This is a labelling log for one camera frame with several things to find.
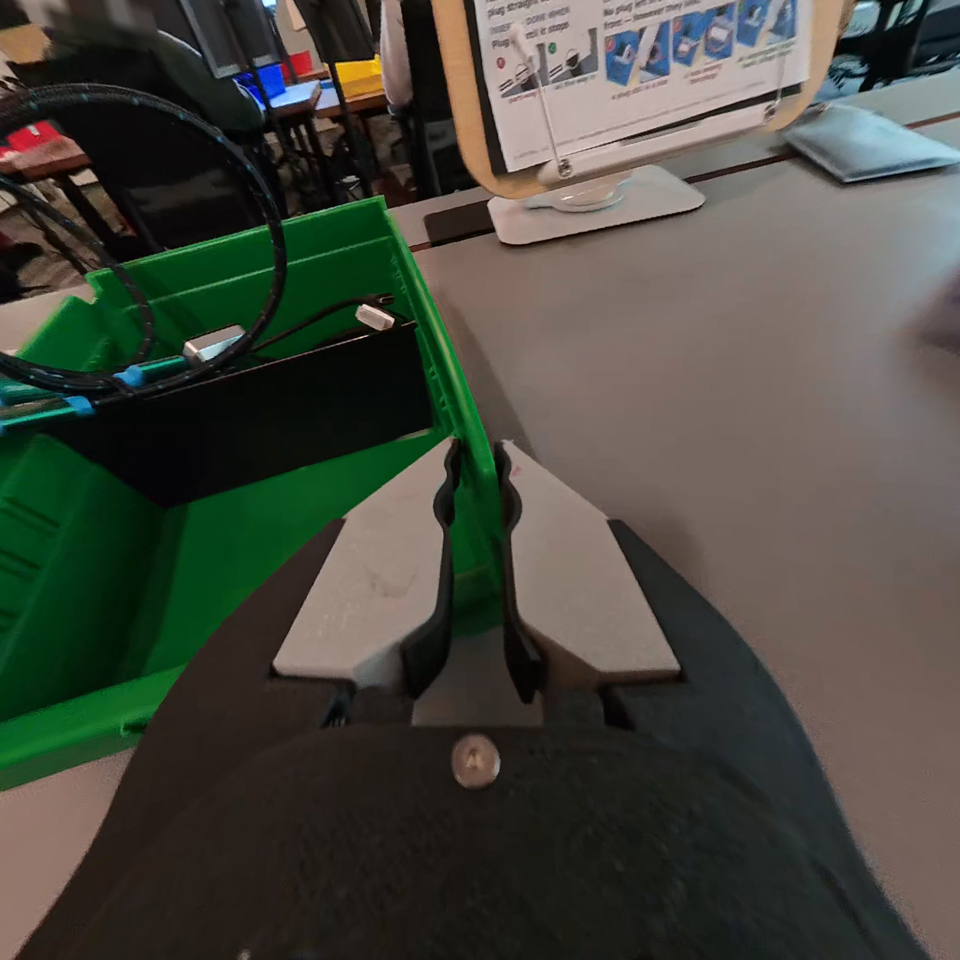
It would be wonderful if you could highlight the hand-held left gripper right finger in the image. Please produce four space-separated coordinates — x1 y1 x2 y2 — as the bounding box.
496 439 684 705

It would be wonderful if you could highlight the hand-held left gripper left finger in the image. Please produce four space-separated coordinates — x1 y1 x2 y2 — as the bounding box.
271 437 460 702

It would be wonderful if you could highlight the green storage bin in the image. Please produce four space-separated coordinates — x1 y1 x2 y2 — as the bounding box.
0 196 505 794

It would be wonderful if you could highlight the thin black cable copper plug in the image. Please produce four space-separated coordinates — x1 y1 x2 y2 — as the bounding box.
246 292 397 355

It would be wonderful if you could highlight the black bin divider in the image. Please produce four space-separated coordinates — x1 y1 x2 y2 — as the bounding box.
43 321 438 511

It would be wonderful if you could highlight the black chair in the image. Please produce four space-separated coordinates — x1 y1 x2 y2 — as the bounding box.
45 30 290 260

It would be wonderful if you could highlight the wooden stand board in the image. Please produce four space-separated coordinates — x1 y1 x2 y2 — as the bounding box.
432 0 858 202

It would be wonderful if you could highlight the yellow bin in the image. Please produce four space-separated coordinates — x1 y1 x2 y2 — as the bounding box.
332 58 385 97

